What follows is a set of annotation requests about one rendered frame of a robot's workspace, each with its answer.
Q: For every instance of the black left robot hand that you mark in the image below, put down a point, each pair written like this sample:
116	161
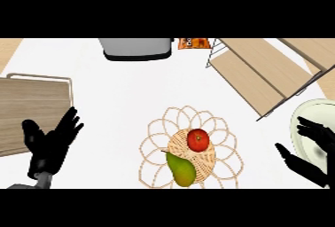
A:
50	147

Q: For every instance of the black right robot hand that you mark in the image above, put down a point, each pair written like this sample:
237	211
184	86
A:
311	147

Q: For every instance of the grey appliance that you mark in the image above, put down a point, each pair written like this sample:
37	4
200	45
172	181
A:
135	48

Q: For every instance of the wooden cutting board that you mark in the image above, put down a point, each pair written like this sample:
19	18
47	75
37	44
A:
29	112

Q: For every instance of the red tomato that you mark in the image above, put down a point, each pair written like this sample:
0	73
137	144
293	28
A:
197	140

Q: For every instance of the wooden tiered shelf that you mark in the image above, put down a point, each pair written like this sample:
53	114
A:
270	74

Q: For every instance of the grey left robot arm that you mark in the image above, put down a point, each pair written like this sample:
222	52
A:
32	181

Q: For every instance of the green pear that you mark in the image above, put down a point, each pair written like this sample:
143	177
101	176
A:
181	170

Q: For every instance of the orange snack bag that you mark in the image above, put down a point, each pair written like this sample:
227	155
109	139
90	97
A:
193	43

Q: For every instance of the pale green plate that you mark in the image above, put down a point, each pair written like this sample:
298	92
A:
313	130

